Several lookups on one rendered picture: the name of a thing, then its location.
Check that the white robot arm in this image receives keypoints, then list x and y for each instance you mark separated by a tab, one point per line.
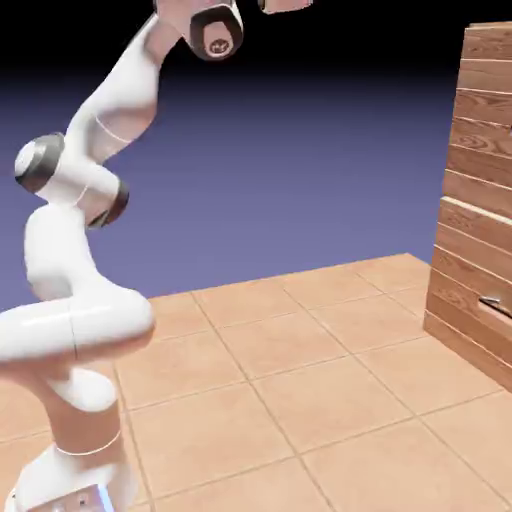
88	256

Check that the wooden cabinet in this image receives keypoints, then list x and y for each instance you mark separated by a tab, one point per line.
476	352

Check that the wooden drawer front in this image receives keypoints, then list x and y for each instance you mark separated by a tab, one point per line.
480	152
460	260

